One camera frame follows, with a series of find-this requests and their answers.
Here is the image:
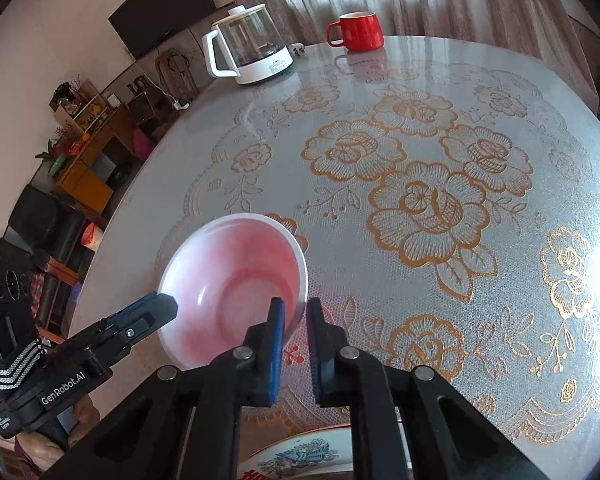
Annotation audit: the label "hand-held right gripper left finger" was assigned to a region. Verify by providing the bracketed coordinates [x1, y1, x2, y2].
[45, 298, 286, 480]

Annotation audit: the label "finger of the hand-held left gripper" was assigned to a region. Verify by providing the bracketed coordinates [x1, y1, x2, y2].
[97, 292, 162, 330]
[62, 294, 178, 377]

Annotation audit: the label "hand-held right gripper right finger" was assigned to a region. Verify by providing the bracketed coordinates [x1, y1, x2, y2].
[305, 298, 546, 480]

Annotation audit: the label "red plastic bowl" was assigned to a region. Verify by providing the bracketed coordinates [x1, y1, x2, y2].
[156, 213, 309, 368]

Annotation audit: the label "plate with red characters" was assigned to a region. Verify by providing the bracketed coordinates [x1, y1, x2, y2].
[242, 422, 406, 480]

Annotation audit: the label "person's left hand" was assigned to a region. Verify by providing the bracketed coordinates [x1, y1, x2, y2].
[15, 399, 101, 472]

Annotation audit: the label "black leather sofa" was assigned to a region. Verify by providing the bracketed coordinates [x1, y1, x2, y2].
[5, 185, 88, 336]

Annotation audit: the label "wooden cabinet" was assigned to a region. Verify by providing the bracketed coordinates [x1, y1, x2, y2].
[50, 105, 141, 231]

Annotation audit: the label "pink stool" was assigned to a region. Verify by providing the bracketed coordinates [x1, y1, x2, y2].
[135, 130, 158, 158]

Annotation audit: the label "dark box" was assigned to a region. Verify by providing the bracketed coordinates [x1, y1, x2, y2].
[127, 92, 156, 126]

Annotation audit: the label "cluttered wooden shelf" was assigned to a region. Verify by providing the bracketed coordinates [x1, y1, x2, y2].
[50, 77, 111, 131]

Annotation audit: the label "wooden chair back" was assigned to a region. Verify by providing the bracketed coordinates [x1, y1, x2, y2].
[155, 47, 196, 101]

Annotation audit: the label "white glass electric kettle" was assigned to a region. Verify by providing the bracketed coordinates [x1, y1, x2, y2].
[201, 4, 294, 85]

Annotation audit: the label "red mug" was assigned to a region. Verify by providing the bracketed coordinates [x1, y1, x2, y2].
[326, 11, 385, 52]

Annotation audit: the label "black wall television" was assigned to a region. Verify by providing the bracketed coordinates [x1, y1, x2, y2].
[108, 0, 216, 60]

